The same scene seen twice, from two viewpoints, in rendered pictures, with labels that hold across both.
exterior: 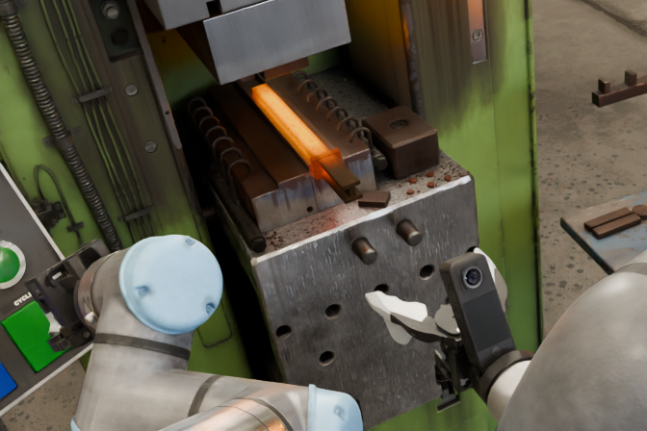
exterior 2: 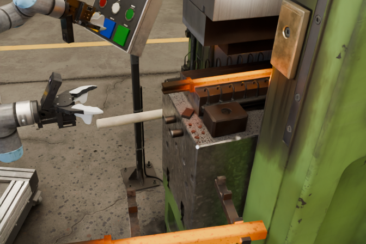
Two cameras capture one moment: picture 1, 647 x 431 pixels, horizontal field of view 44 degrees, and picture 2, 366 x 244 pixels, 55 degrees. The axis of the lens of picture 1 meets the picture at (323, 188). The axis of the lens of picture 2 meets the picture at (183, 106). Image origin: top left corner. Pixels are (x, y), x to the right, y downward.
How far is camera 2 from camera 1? 1.40 m
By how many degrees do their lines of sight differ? 69
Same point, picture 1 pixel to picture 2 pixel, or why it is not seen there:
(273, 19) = (192, 12)
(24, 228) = (139, 12)
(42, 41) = not seen: outside the picture
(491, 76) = (290, 160)
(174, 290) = not seen: outside the picture
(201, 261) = not seen: outside the picture
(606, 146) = not seen: outside the picture
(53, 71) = not seen: outside the picture
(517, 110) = (293, 195)
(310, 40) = (196, 31)
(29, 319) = (121, 29)
